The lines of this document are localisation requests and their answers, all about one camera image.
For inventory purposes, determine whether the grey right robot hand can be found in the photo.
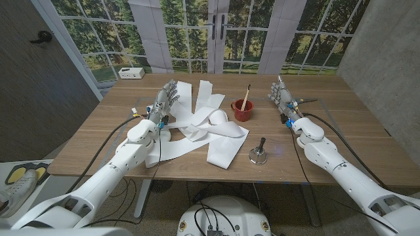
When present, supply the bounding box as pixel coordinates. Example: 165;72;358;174
267;75;305;127

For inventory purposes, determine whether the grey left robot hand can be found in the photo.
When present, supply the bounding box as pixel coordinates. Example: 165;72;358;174
146;79;180;127

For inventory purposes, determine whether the white receipt paper strip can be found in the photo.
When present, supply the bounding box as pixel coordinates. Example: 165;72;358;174
144;79;250;170

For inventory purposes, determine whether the bamboo toothbrush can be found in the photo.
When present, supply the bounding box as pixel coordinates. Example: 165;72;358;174
241;83;252;111

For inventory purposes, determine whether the red cup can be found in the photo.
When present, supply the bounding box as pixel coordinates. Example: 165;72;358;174
230;99;254;123

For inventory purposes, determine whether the white power strip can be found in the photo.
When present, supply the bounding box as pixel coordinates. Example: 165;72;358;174
117;67;146;80

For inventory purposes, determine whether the printed forest window backdrop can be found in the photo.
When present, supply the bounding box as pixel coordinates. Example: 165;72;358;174
49;0;371;83

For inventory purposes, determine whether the white table leg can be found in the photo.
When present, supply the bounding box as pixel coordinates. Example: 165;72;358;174
133;179;152;219
300;183;322;227

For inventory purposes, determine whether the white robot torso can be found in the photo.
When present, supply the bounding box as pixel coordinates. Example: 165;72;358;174
177;195;272;236

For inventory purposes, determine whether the white sneaker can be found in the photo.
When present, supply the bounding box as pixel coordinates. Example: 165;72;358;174
0;168;37;219

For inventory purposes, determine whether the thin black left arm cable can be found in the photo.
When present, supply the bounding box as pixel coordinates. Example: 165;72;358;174
81;127;163;227

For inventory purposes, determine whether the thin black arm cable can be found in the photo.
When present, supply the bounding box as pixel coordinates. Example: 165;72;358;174
81;127;163;227
289;127;398;234

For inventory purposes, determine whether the silver bell black handle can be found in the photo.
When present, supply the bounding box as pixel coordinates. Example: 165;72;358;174
248;137;268;165

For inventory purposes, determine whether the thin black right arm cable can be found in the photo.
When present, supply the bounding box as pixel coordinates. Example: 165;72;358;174
289;127;398;234

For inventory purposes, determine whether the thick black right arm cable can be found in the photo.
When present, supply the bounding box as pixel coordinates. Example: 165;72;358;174
302;112;388;189

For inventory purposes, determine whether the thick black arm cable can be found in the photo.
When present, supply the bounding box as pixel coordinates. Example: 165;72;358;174
302;112;388;189
65;113;148;194

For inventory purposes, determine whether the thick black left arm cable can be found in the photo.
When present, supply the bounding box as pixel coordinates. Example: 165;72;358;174
65;113;148;194

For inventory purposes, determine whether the black torso cable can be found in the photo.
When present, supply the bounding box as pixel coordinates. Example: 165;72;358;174
193;202;237;234

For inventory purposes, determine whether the black wall handle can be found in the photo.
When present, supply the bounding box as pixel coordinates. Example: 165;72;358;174
29;30;53;45

